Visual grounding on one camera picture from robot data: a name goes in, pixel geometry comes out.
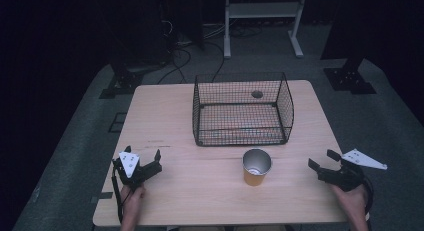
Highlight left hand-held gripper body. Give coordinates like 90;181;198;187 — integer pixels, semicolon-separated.
112;151;164;192

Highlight person's right hand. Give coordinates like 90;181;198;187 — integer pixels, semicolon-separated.
330;183;370;216

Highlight person's left hand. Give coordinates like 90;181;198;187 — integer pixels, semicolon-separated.
119;183;147;213

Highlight black floor cables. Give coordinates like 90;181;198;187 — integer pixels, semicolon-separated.
155;19;264;86

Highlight black wire mesh basket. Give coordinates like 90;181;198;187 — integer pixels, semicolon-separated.
191;71;296;148

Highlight black stand base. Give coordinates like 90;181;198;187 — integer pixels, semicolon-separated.
322;56;378;96
98;61;145;100

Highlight right hand-held gripper black cable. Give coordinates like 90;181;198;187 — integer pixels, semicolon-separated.
361;173;375;216

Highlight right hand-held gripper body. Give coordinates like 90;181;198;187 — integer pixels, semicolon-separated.
317;148;389;193

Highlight hand-held gripper black cable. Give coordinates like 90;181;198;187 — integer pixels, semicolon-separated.
110;164;133;225
361;173;375;216

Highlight left hand-held gripper black cable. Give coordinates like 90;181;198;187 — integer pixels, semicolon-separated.
110;164;133;225

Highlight black tape square outline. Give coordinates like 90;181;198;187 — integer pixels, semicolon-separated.
107;112;128;134

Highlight white metal desk frame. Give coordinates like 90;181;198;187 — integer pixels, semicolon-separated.
223;0;308;60

